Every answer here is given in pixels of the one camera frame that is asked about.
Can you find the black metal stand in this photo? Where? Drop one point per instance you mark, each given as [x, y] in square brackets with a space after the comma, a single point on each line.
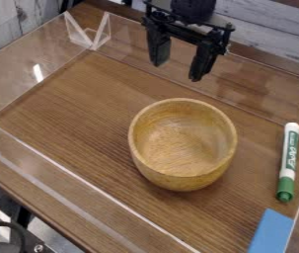
[16, 238]

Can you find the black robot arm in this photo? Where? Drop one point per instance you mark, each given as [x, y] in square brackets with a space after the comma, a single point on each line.
[189, 21]

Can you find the clear acrylic tray wall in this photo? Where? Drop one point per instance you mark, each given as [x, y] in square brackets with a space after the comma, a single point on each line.
[74, 80]

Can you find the wooden brown bowl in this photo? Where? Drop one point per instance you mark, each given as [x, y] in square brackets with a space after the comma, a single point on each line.
[183, 141]

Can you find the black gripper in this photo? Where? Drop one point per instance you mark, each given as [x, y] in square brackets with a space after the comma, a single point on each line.
[188, 20]

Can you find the green white dry-erase marker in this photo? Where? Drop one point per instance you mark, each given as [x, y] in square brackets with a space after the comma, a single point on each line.
[285, 178]

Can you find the blue block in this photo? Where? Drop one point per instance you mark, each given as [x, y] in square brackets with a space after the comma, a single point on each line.
[271, 233]

